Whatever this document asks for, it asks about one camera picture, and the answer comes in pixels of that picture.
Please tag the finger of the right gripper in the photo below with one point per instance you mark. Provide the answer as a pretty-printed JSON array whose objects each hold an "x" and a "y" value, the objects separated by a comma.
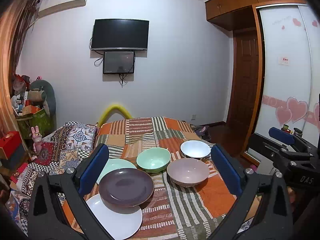
[{"x": 281, "y": 136}]

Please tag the patterned geometric quilt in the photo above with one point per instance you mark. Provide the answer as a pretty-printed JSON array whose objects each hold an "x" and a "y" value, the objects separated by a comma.
[{"x": 57, "y": 149}]

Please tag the dark purple plate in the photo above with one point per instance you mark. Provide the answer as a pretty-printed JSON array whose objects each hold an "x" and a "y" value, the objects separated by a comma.
[{"x": 126, "y": 187}]

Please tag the white plate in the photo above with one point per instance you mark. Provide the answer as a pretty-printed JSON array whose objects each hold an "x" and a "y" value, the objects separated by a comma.
[{"x": 119, "y": 222}]

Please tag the brown wooden wardrobe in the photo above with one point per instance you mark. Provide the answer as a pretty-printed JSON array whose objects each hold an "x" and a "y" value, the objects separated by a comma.
[{"x": 241, "y": 18}]

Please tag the orange brown curtain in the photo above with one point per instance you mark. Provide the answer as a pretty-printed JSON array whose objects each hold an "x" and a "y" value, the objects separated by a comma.
[{"x": 15, "y": 22}]

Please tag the white air conditioner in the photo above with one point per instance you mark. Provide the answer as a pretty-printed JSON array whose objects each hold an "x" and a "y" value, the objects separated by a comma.
[{"x": 48, "y": 7}]

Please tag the white sliding door hearts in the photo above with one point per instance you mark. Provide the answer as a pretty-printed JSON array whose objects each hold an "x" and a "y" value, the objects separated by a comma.
[{"x": 291, "y": 82}]

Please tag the small black wall monitor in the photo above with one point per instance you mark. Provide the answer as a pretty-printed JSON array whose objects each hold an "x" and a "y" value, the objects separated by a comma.
[{"x": 119, "y": 62}]

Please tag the yellow foam arch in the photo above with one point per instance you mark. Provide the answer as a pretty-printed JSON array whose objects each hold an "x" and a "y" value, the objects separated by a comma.
[{"x": 111, "y": 110}]

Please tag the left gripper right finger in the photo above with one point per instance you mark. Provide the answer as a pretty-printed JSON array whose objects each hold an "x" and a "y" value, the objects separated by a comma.
[{"x": 273, "y": 217}]

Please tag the mint green bowl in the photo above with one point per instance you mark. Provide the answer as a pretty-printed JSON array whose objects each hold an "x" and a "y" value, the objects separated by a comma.
[{"x": 154, "y": 160}]

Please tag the white bowl brown dots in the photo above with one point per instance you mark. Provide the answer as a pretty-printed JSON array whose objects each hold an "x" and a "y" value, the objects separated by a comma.
[{"x": 195, "y": 149}]

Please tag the mint green plate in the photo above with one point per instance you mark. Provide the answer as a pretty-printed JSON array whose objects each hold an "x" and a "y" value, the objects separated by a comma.
[{"x": 114, "y": 164}]

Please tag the red box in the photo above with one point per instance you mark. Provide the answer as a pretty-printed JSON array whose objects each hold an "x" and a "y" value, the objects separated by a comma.
[{"x": 9, "y": 144}]

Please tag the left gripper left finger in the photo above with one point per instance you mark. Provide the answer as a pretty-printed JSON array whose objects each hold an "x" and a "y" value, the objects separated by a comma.
[{"x": 46, "y": 218}]

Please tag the pink beige bowl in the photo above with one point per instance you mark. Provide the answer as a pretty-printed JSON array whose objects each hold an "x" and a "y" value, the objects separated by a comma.
[{"x": 187, "y": 172}]

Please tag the pink rabbit toy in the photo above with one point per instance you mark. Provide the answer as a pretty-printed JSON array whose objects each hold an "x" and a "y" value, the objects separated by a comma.
[{"x": 37, "y": 139}]

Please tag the black wall television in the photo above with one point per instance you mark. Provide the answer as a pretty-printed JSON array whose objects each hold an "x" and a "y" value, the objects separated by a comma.
[{"x": 113, "y": 33}]

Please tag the green gift bag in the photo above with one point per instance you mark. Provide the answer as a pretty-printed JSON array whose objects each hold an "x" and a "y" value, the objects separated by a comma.
[{"x": 40, "y": 119}]

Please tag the orange patchwork striped blanket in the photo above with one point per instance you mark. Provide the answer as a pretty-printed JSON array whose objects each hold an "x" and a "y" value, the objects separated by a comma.
[{"x": 173, "y": 212}]

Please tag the grey plush toy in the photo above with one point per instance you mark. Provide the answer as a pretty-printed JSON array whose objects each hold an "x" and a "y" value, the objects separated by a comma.
[{"x": 41, "y": 91}]

